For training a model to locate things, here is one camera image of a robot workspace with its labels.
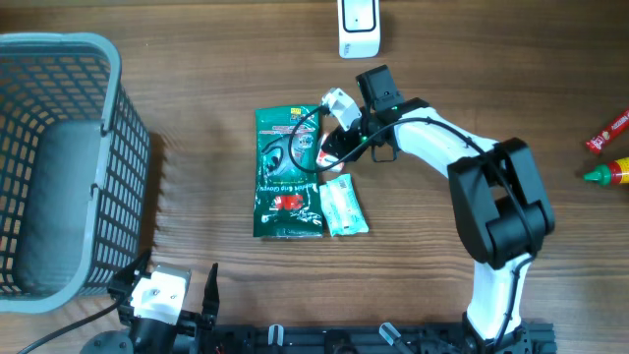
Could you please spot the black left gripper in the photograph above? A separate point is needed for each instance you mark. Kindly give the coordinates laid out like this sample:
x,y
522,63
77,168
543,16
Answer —
x,y
190,322

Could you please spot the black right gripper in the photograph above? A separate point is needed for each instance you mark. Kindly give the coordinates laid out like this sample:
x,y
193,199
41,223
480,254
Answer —
x,y
344,146

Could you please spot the small red white carton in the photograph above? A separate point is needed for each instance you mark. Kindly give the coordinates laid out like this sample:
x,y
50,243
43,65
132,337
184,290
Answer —
x,y
324,159

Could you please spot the green gloves package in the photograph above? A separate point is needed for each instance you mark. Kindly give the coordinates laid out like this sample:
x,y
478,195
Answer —
x,y
287,199

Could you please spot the teal wet wipes pack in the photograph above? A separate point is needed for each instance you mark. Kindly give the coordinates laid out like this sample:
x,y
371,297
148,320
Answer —
x,y
341,208

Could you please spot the red coffee stick sachet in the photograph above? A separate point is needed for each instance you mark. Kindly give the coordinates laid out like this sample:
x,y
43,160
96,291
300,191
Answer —
x,y
608,134

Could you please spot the orange sauce bottle green cap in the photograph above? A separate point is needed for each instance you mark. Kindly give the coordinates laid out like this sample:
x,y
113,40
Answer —
x,y
612,173

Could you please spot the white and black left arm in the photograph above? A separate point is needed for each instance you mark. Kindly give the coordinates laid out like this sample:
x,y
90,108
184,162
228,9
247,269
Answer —
x,y
148,337

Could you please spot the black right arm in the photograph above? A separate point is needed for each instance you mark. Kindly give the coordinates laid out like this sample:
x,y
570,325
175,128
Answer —
x,y
501,209

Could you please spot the white barcode scanner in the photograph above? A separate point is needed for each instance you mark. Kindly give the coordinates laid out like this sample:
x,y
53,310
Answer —
x,y
358,28

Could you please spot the grey plastic mesh basket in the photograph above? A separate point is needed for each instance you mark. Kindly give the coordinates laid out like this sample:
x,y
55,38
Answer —
x,y
74,162

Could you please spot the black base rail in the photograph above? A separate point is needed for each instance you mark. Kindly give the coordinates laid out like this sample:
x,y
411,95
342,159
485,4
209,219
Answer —
x,y
385,338

